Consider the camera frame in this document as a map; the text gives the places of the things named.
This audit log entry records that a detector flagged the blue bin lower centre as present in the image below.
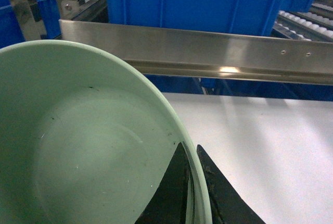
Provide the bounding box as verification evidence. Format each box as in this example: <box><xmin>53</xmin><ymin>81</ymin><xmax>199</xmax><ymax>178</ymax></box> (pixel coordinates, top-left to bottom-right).
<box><xmin>142</xmin><ymin>74</ymin><xmax>216</xmax><ymax>95</ymax></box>

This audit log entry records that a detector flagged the blue bin lower far left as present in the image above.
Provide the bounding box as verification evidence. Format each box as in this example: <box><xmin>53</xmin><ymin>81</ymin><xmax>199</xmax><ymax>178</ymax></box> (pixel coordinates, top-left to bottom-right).
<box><xmin>1</xmin><ymin>0</ymin><xmax>60</xmax><ymax>48</ymax></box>

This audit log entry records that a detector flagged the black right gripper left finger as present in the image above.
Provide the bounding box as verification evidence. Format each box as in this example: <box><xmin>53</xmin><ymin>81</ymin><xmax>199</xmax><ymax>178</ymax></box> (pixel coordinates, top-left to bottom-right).
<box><xmin>136</xmin><ymin>143</ymin><xmax>193</xmax><ymax>223</ymax></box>

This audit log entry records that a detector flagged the stainless steel shelf rack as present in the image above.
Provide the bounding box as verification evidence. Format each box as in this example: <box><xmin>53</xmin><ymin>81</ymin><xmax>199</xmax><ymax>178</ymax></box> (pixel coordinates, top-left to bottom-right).
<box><xmin>1</xmin><ymin>0</ymin><xmax>332</xmax><ymax>85</ymax></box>

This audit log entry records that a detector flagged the blue bin lower right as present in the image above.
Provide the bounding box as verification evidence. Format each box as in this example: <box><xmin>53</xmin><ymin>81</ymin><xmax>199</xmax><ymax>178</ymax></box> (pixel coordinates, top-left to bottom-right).
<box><xmin>213</xmin><ymin>79</ymin><xmax>332</xmax><ymax>102</ymax></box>

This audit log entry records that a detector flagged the pale green bowl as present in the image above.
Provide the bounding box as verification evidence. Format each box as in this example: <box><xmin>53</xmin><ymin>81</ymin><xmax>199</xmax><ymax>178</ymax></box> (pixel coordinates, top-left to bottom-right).
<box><xmin>0</xmin><ymin>39</ymin><xmax>212</xmax><ymax>224</ymax></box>

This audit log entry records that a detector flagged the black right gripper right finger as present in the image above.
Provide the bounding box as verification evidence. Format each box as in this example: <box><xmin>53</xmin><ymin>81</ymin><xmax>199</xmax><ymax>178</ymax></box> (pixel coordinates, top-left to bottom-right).
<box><xmin>197</xmin><ymin>145</ymin><xmax>264</xmax><ymax>223</ymax></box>

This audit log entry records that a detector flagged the white roller track right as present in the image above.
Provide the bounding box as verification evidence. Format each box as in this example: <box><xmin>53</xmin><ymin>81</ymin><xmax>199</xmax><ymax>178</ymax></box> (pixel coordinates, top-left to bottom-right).
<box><xmin>272</xmin><ymin>1</ymin><xmax>332</xmax><ymax>43</ymax></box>

